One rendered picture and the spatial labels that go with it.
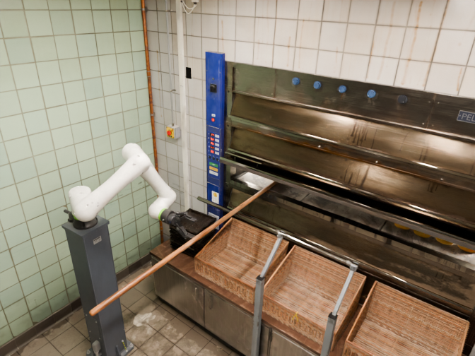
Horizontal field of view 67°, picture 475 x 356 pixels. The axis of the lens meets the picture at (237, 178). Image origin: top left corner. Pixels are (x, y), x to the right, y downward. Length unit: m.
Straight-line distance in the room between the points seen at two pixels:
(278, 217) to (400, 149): 1.05
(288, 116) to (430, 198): 0.98
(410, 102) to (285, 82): 0.77
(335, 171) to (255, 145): 0.63
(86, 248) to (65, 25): 1.49
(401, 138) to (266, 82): 0.93
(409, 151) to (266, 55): 1.06
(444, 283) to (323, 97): 1.33
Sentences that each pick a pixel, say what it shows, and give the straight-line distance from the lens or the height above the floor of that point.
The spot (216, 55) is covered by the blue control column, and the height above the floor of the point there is 2.13.
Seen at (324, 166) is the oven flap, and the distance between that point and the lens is 2.41.
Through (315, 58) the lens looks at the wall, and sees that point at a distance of 2.29.
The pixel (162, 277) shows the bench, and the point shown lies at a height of 0.37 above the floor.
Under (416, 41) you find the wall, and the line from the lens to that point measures 2.11.
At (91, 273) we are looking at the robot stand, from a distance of 2.56.
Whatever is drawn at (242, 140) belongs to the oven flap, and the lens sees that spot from 2.71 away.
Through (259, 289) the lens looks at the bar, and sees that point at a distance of 2.35.
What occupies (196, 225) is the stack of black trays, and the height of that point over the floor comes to 0.83.
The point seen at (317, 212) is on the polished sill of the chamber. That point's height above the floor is 1.18.
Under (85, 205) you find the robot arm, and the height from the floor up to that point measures 1.44.
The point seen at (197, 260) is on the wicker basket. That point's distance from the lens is 2.80.
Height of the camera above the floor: 2.50
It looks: 27 degrees down
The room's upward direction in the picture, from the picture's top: 2 degrees clockwise
